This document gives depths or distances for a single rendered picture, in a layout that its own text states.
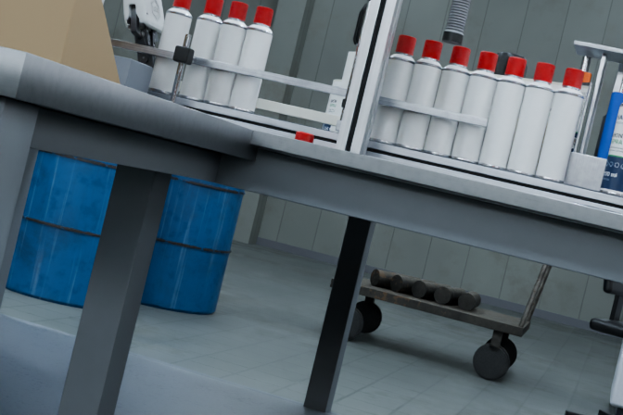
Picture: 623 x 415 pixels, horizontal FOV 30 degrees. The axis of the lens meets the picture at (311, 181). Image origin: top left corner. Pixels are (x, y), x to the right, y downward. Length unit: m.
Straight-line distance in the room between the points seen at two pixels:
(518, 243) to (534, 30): 10.57
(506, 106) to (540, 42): 9.91
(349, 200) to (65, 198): 3.72
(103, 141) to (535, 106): 1.03
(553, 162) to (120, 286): 0.84
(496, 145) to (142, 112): 1.01
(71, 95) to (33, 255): 4.19
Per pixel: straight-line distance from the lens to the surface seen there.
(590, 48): 2.19
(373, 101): 2.01
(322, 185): 1.55
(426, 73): 2.14
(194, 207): 5.74
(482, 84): 2.12
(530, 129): 2.10
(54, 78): 1.04
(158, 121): 1.26
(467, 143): 2.11
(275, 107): 2.26
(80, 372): 1.67
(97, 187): 5.18
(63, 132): 1.18
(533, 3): 12.10
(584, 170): 2.14
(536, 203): 1.46
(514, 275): 11.84
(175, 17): 2.29
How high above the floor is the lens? 0.78
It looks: level
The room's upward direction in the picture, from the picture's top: 14 degrees clockwise
